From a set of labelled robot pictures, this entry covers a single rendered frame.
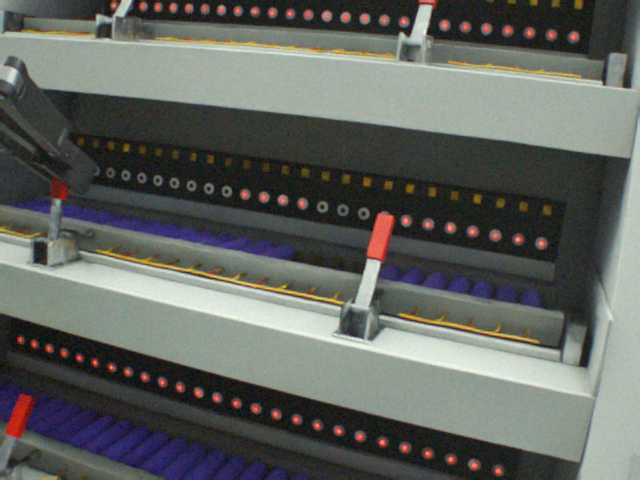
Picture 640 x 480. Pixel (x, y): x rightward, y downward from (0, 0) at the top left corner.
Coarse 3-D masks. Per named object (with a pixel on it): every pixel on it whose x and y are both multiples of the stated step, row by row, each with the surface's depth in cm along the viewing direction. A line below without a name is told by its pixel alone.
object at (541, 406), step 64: (0, 192) 70; (128, 192) 70; (0, 256) 55; (448, 256) 60; (512, 256) 58; (64, 320) 52; (128, 320) 49; (192, 320) 48; (256, 320) 47; (320, 320) 48; (576, 320) 45; (256, 384) 47; (320, 384) 45; (384, 384) 43; (448, 384) 42; (512, 384) 40; (576, 384) 41; (576, 448) 40
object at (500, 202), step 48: (96, 144) 71; (144, 144) 69; (192, 192) 68; (240, 192) 66; (288, 192) 65; (336, 192) 63; (384, 192) 62; (432, 192) 60; (480, 192) 59; (432, 240) 61; (480, 240) 59; (528, 240) 58
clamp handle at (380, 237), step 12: (384, 216) 48; (384, 228) 47; (372, 240) 47; (384, 240) 47; (372, 252) 47; (384, 252) 47; (372, 264) 47; (372, 276) 46; (360, 288) 46; (372, 288) 46; (360, 300) 46
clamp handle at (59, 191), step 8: (56, 184) 53; (64, 184) 53; (56, 192) 53; (64, 192) 53; (56, 200) 53; (56, 208) 53; (56, 216) 53; (56, 224) 53; (48, 232) 54; (56, 232) 53
